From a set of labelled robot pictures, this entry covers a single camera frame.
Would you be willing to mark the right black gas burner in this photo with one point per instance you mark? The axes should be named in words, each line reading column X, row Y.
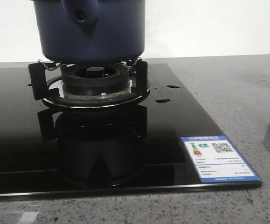
column 94, row 79

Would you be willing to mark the dark blue cooking pot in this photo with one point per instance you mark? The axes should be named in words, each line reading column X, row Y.
column 91, row 31

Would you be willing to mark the blue energy label sticker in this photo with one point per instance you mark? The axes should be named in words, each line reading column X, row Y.
column 217, row 160

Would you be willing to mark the right black pot support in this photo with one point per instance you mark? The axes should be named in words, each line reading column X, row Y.
column 48, row 87

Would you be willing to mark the black glass gas stove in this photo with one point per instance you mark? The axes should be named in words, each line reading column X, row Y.
column 46, row 152

